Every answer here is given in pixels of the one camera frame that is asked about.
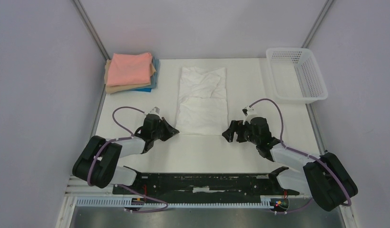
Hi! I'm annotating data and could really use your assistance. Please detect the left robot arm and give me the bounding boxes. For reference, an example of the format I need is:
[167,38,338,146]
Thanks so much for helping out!
[72,114,179,194]

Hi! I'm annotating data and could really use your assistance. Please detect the aluminium frame rail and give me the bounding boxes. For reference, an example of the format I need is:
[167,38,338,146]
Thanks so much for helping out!
[71,0,110,61]
[301,0,335,48]

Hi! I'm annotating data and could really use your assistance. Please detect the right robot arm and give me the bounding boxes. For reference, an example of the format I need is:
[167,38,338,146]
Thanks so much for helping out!
[222,117,358,211]

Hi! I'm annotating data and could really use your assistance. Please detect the white plastic basket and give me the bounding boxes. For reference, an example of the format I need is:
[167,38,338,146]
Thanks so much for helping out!
[266,47,328,104]

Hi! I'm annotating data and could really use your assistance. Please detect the white cable duct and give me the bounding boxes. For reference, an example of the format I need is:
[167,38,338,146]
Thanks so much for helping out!
[76,197,274,209]

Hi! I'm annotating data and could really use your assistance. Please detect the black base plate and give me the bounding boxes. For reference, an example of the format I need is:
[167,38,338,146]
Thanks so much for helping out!
[130,167,299,204]

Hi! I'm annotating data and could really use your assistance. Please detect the blue folded t shirt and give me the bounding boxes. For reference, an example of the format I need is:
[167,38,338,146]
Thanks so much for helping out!
[133,57,160,93]

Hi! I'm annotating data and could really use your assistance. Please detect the aluminium frame rail right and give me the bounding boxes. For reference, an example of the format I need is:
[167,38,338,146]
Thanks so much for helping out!
[301,0,335,48]

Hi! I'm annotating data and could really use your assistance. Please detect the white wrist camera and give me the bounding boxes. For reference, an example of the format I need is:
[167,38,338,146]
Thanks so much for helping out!
[147,107,160,116]
[242,106,256,119]

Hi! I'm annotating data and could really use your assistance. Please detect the beige folded t shirt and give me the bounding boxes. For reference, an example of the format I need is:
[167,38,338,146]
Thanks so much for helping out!
[104,60,156,94]

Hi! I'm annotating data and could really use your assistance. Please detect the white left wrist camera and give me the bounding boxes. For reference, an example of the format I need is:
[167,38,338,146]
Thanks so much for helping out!
[147,107,160,116]

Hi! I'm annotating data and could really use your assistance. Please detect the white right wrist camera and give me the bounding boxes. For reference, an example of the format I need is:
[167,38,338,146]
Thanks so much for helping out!
[242,106,256,119]

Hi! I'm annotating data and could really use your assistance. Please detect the aluminium frame rail left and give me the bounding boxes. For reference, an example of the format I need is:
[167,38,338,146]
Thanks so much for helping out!
[71,0,110,61]

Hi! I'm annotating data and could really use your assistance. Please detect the white t shirt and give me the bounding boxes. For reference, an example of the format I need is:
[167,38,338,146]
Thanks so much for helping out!
[175,66,228,136]

